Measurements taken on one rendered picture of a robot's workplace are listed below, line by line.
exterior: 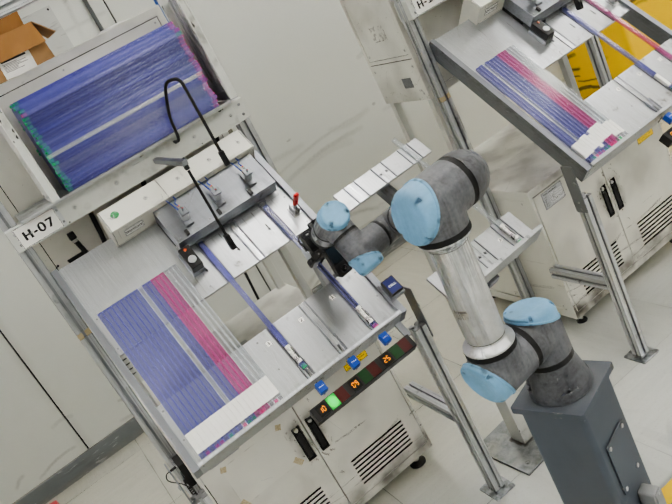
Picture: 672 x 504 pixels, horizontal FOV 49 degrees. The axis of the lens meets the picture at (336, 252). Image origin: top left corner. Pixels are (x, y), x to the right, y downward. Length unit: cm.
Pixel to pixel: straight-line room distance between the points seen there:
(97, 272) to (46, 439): 183
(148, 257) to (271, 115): 191
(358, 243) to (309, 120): 230
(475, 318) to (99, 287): 109
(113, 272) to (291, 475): 83
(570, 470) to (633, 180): 145
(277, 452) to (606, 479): 98
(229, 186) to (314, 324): 49
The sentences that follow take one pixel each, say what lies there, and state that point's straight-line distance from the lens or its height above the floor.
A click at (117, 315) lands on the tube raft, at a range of 208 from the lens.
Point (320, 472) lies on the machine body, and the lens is 242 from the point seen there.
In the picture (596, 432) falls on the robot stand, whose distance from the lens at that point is 180.
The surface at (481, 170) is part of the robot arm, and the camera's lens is 146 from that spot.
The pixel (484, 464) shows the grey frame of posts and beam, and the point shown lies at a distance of 237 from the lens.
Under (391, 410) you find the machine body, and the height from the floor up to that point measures 28.
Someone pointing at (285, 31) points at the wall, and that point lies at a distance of 399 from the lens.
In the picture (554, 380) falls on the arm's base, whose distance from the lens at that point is 173.
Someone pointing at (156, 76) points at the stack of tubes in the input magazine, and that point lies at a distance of 219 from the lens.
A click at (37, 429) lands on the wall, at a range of 387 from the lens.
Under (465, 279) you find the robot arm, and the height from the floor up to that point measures 97.
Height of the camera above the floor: 163
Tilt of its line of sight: 20 degrees down
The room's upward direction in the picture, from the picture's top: 28 degrees counter-clockwise
